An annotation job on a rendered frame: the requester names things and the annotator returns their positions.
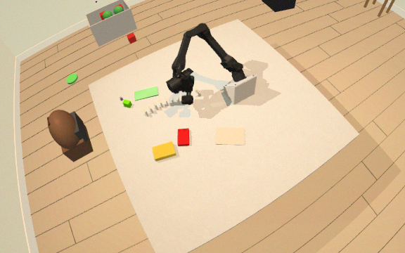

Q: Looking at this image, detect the red rectangular block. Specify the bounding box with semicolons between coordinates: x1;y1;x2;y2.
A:
178;129;189;146

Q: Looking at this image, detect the small green block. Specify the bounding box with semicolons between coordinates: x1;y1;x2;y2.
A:
123;100;132;108

